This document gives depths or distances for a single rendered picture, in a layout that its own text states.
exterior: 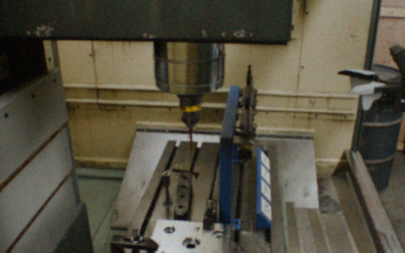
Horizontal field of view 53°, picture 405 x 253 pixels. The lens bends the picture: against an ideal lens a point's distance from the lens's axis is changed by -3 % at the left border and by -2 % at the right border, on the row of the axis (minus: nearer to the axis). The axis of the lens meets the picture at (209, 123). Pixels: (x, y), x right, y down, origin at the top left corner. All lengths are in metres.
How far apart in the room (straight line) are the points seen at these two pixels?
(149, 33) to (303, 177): 1.32
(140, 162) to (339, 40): 1.08
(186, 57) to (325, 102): 1.28
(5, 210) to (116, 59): 1.15
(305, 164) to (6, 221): 1.35
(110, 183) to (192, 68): 1.49
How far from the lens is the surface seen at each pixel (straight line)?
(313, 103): 2.03
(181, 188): 1.45
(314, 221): 1.75
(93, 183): 2.28
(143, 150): 2.07
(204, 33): 0.77
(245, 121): 1.24
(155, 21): 0.78
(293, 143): 2.07
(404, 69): 1.04
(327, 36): 1.94
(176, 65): 0.84
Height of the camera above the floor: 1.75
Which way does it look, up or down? 24 degrees down
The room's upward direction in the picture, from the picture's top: straight up
